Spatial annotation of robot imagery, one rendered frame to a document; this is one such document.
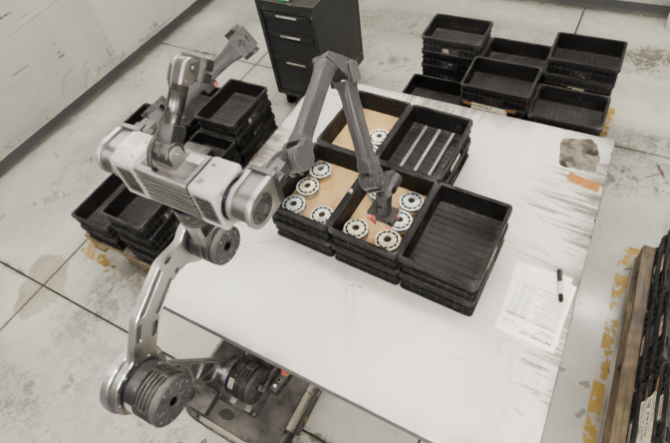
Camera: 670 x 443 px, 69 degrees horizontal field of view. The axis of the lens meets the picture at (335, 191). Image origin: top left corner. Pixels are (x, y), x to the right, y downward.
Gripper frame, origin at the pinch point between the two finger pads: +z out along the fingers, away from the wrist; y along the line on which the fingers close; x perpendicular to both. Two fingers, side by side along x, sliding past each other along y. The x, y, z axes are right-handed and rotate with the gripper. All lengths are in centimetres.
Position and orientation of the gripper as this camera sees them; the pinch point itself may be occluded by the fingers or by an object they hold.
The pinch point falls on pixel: (383, 224)
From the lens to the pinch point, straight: 184.5
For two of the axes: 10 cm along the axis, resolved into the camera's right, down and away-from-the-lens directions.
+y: -8.6, -3.6, 3.7
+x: -5.1, 6.8, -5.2
